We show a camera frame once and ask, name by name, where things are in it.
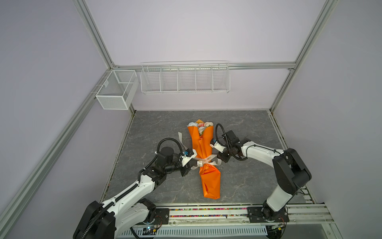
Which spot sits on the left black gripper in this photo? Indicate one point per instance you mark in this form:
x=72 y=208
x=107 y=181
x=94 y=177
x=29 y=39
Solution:
x=186 y=167

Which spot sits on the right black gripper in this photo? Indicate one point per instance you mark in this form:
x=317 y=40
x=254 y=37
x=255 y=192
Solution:
x=225 y=159

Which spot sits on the white printed ribbon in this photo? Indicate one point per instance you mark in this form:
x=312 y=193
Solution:
x=201 y=143

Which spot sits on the orange wrapping paper sheet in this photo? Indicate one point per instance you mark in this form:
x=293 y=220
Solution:
x=210 y=176

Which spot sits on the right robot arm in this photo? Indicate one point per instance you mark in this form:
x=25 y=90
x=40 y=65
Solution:
x=290 y=170

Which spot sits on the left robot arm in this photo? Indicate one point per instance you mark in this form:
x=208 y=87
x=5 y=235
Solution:
x=110 y=218

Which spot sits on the small white mesh basket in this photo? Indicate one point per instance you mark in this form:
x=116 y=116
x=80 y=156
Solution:
x=118 y=90

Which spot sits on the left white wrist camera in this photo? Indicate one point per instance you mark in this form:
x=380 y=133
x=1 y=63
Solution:
x=188 y=156

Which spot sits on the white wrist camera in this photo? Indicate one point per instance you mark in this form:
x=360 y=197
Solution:
x=216 y=145
x=188 y=156

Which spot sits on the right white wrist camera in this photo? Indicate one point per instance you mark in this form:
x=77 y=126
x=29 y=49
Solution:
x=216 y=145

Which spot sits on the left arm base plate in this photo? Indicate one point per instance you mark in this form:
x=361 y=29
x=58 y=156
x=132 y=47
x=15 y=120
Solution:
x=160 y=216

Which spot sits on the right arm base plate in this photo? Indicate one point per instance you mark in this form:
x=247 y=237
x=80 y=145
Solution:
x=260 y=214

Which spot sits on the long white wire basket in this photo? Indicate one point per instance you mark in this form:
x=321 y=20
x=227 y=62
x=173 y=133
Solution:
x=185 y=77

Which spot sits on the aluminium front rail frame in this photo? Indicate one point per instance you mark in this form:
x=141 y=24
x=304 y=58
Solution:
x=306 y=221

